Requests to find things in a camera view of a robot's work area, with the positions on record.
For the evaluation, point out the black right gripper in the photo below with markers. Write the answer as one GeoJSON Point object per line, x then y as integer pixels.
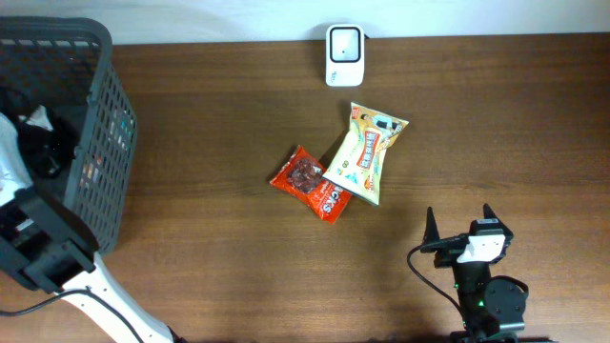
{"type": "Point", "coordinates": [450, 249]}

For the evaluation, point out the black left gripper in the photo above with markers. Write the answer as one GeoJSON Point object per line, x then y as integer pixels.
{"type": "Point", "coordinates": [36, 259]}

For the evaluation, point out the yellow snack bag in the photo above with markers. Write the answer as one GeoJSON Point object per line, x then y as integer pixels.
{"type": "Point", "coordinates": [358, 163]}

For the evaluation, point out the red Hacks candy bag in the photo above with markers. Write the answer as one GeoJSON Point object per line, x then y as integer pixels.
{"type": "Point", "coordinates": [302, 177]}

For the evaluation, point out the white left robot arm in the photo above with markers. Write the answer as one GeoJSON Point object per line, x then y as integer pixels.
{"type": "Point", "coordinates": [44, 245]}

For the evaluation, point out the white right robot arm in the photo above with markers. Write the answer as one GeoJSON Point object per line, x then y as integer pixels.
{"type": "Point", "coordinates": [491, 307]}

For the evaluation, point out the white barcode scanner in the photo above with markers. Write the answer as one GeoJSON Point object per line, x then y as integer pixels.
{"type": "Point", "coordinates": [345, 55]}

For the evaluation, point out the grey plastic mesh basket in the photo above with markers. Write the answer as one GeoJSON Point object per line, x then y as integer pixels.
{"type": "Point", "coordinates": [65, 66]}

